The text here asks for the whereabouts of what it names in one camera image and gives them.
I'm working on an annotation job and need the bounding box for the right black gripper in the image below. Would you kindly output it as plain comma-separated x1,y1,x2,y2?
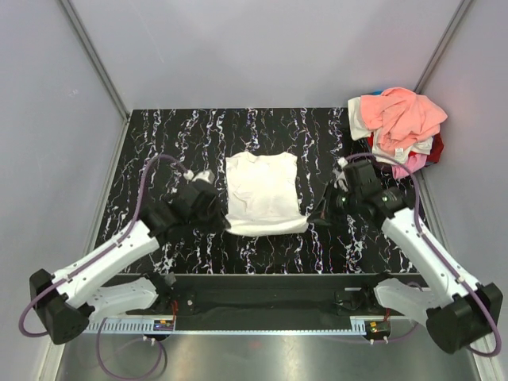
307,183,362,226

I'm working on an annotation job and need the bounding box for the white t-shirt robot print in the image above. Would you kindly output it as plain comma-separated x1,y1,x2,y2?
226,152,308,237

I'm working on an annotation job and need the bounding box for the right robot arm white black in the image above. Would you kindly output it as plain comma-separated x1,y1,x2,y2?
308,154,503,357

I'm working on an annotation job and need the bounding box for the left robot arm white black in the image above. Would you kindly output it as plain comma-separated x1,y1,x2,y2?
29,172,230,345

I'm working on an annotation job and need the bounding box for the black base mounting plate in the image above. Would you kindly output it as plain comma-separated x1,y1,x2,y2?
128,272,391,316

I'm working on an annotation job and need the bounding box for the cream white t-shirt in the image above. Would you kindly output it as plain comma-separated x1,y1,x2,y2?
348,97,433,164

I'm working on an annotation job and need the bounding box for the salmon pink t-shirt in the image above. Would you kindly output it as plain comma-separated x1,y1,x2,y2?
360,87,448,154

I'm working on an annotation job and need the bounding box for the red t-shirt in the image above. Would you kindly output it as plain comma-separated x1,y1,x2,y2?
365,133,445,165

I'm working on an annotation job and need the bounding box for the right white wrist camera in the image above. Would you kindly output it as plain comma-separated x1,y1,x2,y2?
333,157,348,192

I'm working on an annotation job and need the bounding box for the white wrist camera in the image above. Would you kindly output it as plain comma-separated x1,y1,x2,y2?
333,157,348,192
183,170,215,184

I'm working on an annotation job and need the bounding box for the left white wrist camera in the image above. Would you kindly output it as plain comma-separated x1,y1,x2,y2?
183,170,215,184

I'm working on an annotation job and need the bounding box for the aluminium front rail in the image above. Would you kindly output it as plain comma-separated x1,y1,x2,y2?
51,286,483,318

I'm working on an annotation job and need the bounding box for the left aluminium frame post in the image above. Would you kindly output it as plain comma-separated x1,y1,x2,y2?
56,0,130,121

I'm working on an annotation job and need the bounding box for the aluminium frame post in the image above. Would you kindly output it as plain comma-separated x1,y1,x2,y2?
414,0,475,94
56,0,130,121

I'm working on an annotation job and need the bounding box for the right aluminium frame post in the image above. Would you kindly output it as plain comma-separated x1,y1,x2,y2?
414,0,475,94

